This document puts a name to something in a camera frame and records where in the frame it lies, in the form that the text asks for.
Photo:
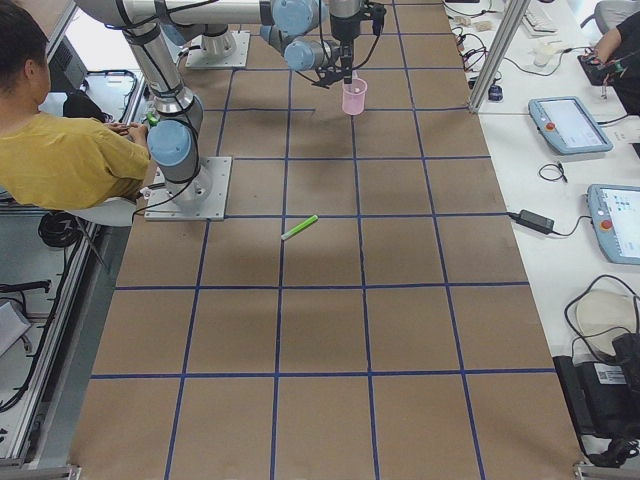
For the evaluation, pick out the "white keyboard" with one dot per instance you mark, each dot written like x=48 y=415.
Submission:
x=537 y=22

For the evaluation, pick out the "lower teach pendant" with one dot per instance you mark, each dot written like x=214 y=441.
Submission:
x=614 y=210

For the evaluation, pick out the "teach pendant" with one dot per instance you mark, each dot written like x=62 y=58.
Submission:
x=614 y=210
x=567 y=126

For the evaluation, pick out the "upper teach pendant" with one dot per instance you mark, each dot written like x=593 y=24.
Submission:
x=567 y=126

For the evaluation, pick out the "person in black shirt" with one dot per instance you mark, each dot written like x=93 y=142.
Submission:
x=616 y=44

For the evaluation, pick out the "green highlighter pen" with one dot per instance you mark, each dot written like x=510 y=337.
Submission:
x=295 y=230

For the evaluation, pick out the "pink highlighter pen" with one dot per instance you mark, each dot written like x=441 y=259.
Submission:
x=355 y=83

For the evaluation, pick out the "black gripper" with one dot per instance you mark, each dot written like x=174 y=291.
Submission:
x=343 y=31
x=330 y=78

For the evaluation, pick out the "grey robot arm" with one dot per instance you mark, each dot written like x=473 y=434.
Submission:
x=174 y=141
x=314 y=36

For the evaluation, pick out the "pink mesh pen cup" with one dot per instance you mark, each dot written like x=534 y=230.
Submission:
x=354 y=104

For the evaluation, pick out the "black power adapter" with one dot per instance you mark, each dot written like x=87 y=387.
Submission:
x=536 y=222

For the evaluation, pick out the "aluminium frame post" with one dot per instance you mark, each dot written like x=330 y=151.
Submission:
x=505 y=33

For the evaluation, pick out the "person in yellow shirt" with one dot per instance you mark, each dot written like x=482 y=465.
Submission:
x=56 y=162

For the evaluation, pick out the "black box with label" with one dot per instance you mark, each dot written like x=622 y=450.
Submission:
x=602 y=409

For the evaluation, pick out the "round white disc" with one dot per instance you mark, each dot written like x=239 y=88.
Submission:
x=603 y=316

